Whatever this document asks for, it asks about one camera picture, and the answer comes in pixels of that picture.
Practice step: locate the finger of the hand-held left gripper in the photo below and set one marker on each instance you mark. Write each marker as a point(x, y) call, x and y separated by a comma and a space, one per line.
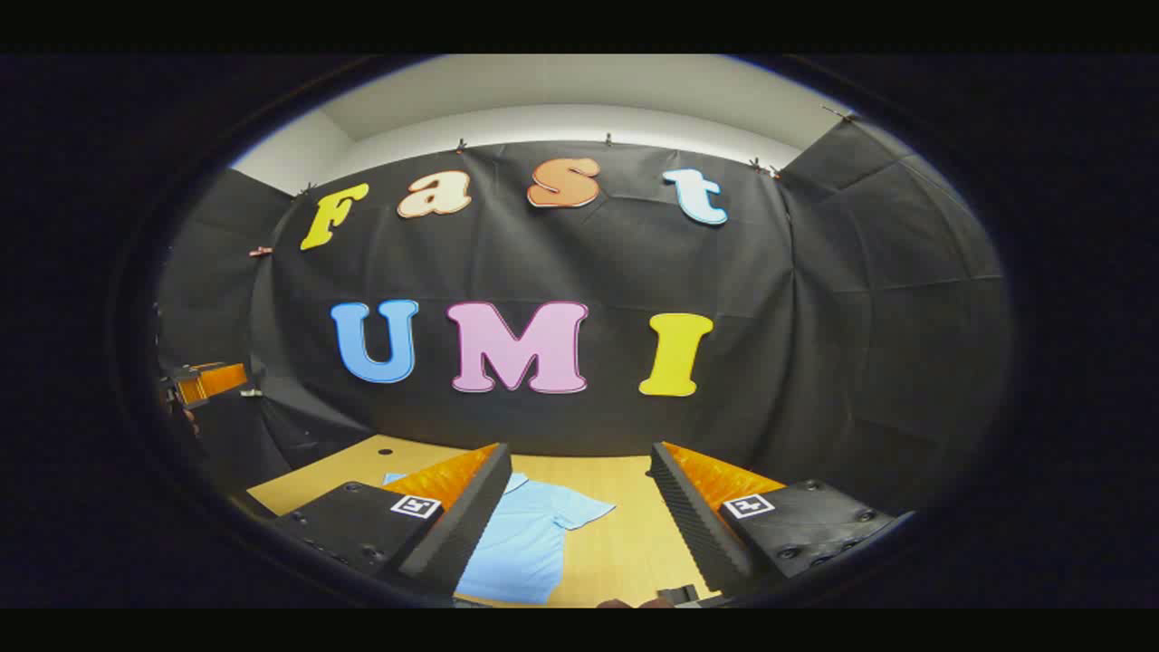
point(213, 382)

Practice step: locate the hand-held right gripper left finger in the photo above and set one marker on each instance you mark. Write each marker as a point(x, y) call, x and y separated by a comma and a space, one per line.
point(457, 534)

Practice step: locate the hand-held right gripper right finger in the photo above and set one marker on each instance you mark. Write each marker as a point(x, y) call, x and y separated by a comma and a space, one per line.
point(693, 521)

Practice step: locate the light blue T-shirt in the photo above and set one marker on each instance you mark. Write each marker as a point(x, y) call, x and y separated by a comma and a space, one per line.
point(521, 543)

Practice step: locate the black backdrop cloth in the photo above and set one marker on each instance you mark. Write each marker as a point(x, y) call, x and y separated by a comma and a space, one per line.
point(589, 263)

